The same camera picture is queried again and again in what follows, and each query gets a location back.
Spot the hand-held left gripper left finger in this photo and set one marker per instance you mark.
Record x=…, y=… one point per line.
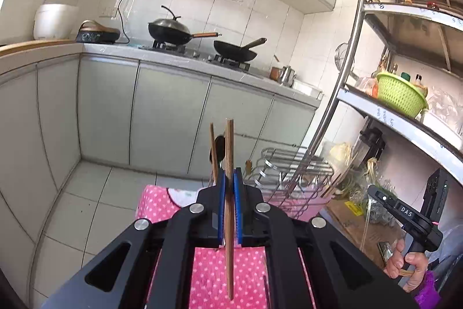
x=221, y=207

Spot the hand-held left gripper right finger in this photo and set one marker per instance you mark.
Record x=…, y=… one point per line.
x=237, y=207

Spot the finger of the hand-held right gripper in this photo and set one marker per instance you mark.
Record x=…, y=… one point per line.
x=383, y=200

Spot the reddish brown chopstick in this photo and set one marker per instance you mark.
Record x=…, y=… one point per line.
x=214, y=149

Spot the light brown chopstick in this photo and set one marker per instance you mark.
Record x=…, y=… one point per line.
x=229, y=149

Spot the dark wooden spoon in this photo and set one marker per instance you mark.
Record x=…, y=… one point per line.
x=220, y=142

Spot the pink plastic utensil holder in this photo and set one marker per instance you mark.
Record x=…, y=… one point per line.
x=316, y=206

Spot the person's right hand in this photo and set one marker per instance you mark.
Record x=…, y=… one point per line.
x=416, y=265

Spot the plastic bag of greens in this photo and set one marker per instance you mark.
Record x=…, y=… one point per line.
x=379, y=211

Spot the green onions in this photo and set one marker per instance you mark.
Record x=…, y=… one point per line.
x=372, y=166

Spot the brown cardboard sheet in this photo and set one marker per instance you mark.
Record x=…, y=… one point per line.
x=351, y=222

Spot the black blender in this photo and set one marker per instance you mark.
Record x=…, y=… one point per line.
x=370, y=146

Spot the napa cabbage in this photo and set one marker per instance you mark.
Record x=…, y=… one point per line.
x=340, y=153

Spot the pink polka dot blanket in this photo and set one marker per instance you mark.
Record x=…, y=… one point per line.
x=209, y=272

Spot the clear plastic bags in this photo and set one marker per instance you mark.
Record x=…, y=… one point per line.
x=445, y=106

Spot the green plastic colander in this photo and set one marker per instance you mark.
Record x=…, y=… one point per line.
x=401, y=95

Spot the lower kitchen cabinets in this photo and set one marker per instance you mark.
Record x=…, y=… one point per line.
x=162, y=113

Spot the orange bottle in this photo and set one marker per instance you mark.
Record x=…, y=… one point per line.
x=375, y=86

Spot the sauce bottle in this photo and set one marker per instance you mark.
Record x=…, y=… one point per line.
x=393, y=70
x=417, y=79

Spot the white basin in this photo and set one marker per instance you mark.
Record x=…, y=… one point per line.
x=307, y=90

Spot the steel kettle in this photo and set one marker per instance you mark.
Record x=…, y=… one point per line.
x=287, y=76

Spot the metal skimmer strainer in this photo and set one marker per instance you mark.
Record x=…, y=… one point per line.
x=343, y=57

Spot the black frying pan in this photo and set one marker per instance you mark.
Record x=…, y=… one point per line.
x=233, y=53

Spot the gas stove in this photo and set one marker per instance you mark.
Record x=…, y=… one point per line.
x=195, y=53

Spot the metal shelf rack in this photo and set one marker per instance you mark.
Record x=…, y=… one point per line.
x=356, y=41

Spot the glass wok lid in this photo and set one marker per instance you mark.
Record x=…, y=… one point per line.
x=168, y=25

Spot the black electric griddle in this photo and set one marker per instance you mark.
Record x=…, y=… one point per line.
x=97, y=34

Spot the white rice cooker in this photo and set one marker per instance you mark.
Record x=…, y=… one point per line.
x=54, y=21

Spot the wall socket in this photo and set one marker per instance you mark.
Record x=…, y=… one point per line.
x=107, y=12

